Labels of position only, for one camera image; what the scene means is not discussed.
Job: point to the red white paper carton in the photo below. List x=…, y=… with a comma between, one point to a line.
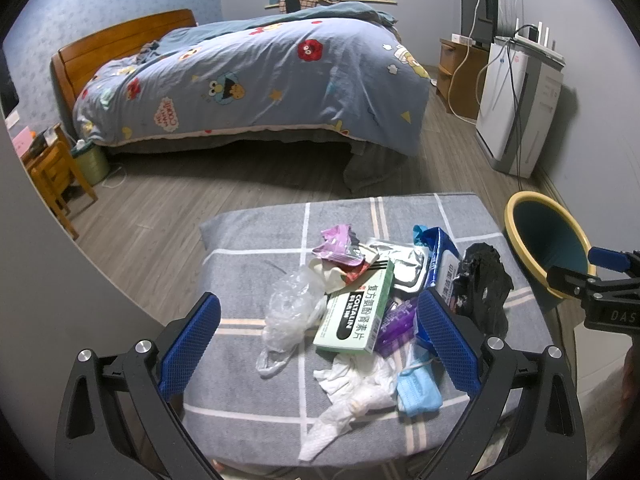
x=336, y=276

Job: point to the wooden nightstand stool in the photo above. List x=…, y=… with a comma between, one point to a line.
x=53, y=171

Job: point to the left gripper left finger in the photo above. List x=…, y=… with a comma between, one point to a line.
x=94, y=441

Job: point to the pink foil wrapper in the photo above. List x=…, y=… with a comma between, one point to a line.
x=339, y=246

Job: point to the teal yellow-rimmed trash bin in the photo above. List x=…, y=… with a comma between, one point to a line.
x=542, y=233

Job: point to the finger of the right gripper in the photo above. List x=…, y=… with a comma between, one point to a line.
x=609, y=259
x=571, y=284

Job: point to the black plastic bag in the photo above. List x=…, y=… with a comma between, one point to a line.
x=481, y=289

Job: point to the silver foil pouch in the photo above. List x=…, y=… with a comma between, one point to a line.
x=410, y=263

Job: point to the white tissue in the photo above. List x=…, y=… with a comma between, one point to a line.
x=355, y=385

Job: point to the wooden bed frame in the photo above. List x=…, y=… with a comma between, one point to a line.
x=74, y=65

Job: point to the blue cartoon duvet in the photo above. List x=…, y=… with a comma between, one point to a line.
x=341, y=68

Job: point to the black monitor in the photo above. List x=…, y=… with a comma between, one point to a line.
x=479, y=19

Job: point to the clear plastic bag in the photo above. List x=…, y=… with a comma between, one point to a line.
x=297, y=301

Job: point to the white wifi router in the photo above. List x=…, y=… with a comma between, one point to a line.
x=536, y=36

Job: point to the blue wet wipes pack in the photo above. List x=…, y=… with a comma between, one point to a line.
x=443, y=261

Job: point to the light blue face mask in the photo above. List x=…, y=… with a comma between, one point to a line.
x=416, y=388

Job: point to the small green waste basket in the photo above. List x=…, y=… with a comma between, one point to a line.
x=91, y=161

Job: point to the wooden tv cabinet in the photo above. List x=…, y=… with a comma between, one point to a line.
x=459, y=80

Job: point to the green white medicine box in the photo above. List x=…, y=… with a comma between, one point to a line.
x=354, y=314

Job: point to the white air purifier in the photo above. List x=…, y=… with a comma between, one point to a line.
x=521, y=92

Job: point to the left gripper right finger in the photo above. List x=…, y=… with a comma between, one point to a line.
x=547, y=439

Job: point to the purple snack wrapper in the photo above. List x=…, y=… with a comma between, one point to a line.
x=397, y=327

